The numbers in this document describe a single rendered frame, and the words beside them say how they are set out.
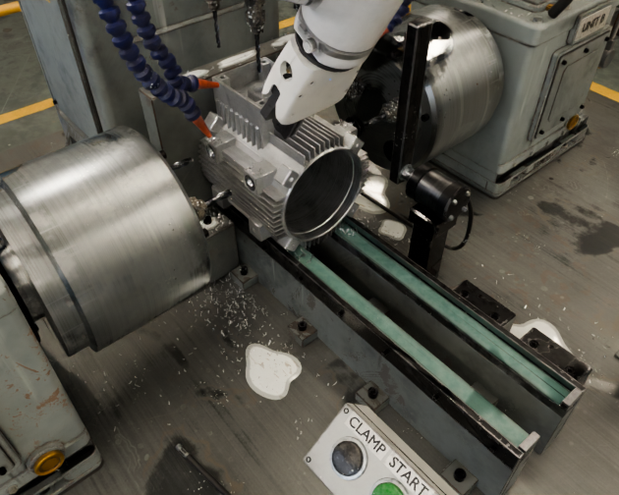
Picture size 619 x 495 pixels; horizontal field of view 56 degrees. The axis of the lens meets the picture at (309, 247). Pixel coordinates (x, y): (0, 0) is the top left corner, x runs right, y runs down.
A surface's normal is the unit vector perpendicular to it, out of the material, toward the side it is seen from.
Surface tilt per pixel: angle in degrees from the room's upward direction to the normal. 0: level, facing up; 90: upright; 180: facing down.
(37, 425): 90
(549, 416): 90
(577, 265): 0
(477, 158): 90
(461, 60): 47
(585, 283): 0
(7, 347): 90
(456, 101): 69
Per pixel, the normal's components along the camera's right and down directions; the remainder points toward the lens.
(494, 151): -0.77, 0.45
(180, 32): 0.65, 0.53
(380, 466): -0.47, -0.29
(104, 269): 0.57, 0.13
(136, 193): 0.37, -0.27
